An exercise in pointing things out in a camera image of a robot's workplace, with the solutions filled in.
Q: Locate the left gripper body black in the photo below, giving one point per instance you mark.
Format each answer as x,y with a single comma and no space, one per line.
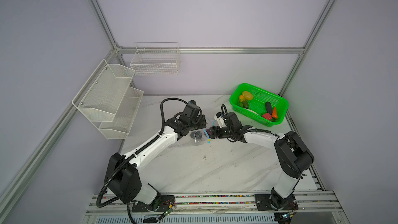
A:
195,126

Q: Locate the clear zip bag blue zipper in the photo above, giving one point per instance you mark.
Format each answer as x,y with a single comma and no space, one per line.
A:
188,141

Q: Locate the black round avocado toy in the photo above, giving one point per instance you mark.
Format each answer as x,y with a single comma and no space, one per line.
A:
196,135

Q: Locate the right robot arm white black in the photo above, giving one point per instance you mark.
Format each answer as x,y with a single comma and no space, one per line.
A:
293,155

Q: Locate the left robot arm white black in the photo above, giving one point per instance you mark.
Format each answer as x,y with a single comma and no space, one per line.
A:
122,180

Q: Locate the yellow lemon toy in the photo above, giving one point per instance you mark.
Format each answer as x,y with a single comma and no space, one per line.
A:
247,95

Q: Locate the green plastic basket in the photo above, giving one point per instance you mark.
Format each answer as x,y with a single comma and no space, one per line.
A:
257,105

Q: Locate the red pepper toy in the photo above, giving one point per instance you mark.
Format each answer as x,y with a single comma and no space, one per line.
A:
267,116

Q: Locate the orange carrot toy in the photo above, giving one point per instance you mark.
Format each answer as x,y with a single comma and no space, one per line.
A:
274,113

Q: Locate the white mesh lower shelf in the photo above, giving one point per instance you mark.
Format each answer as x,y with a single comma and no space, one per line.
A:
120,127

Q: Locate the white mesh shelf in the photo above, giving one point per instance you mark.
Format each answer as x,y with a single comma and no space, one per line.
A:
101,96
120,127

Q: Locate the white mesh upper shelf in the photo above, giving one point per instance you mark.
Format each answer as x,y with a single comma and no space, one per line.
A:
101,96

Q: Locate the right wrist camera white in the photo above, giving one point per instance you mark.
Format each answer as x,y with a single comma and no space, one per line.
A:
220,120

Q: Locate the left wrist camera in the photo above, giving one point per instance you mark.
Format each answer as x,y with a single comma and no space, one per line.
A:
191,113

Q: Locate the white wire wall basket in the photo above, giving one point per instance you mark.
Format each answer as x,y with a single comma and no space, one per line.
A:
156,58

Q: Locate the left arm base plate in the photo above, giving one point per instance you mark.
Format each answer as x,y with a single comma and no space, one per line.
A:
160,204

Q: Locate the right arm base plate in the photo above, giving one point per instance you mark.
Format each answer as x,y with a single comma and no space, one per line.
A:
274,202

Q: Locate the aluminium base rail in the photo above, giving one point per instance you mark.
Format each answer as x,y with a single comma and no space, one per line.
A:
218,203

